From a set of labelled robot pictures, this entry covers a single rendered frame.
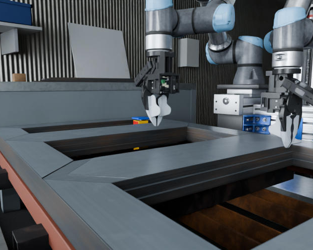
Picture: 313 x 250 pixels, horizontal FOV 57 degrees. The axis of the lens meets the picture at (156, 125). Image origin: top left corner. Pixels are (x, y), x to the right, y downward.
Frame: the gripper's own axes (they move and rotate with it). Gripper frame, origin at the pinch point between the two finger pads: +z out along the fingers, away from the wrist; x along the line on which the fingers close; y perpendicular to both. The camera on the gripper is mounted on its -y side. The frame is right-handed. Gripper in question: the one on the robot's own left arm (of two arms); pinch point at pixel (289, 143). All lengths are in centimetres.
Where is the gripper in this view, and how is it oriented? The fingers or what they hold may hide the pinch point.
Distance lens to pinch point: 86.6
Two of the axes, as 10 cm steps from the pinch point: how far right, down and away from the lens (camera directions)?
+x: -8.2, 0.8, -5.7
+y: -5.8, -1.1, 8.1
